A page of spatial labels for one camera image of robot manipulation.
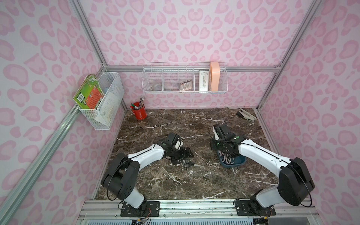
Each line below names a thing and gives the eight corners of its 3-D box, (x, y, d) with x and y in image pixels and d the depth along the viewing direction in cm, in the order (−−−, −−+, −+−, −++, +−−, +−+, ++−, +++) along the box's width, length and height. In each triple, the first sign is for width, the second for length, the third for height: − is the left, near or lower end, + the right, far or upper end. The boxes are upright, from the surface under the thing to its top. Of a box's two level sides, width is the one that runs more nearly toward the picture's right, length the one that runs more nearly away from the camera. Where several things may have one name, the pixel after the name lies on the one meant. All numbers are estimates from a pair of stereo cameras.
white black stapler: (235, 114, 119) (236, 111, 117) (239, 110, 122) (240, 108, 119) (252, 123, 112) (253, 121, 110) (256, 119, 115) (257, 117, 113)
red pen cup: (135, 119, 116) (131, 111, 109) (137, 112, 121) (134, 104, 114) (145, 119, 116) (142, 111, 109) (147, 112, 121) (144, 104, 114)
